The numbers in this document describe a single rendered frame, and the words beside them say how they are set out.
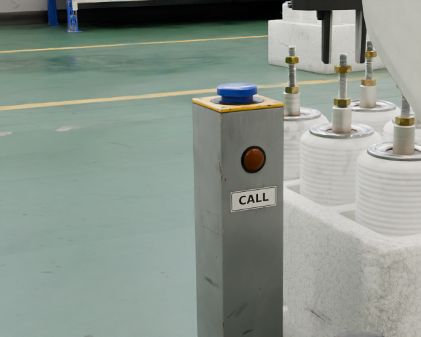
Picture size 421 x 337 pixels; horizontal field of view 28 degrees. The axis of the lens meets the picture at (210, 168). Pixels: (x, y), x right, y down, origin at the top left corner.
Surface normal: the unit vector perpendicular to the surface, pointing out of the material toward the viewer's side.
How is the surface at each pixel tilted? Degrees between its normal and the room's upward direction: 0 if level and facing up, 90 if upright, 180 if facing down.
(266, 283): 90
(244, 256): 90
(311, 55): 90
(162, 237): 0
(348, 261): 90
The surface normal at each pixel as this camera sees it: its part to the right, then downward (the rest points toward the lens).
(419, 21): -0.92, 0.11
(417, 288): 0.41, 0.22
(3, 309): -0.02, -0.97
